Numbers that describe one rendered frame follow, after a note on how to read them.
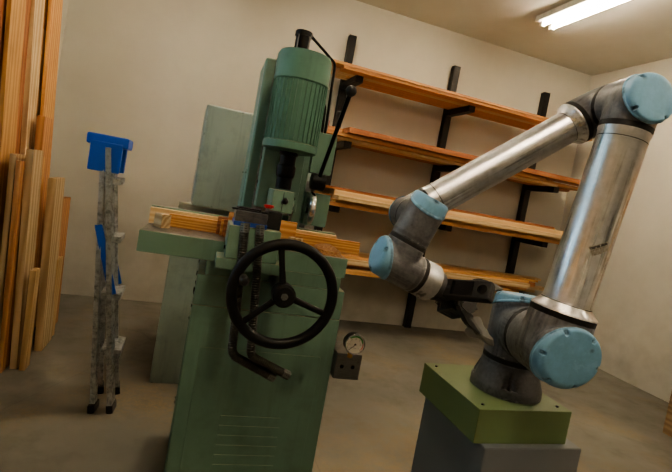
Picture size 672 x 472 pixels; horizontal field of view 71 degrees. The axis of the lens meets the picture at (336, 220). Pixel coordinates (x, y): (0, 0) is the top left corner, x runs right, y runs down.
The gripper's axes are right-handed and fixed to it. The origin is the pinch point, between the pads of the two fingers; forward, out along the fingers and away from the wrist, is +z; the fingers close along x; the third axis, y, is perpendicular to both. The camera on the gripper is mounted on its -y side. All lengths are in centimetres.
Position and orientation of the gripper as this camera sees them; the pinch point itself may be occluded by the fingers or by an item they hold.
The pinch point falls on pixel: (500, 316)
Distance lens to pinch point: 126.0
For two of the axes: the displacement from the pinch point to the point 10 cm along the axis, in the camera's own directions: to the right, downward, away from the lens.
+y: -4.6, 2.8, 8.4
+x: -3.0, 8.4, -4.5
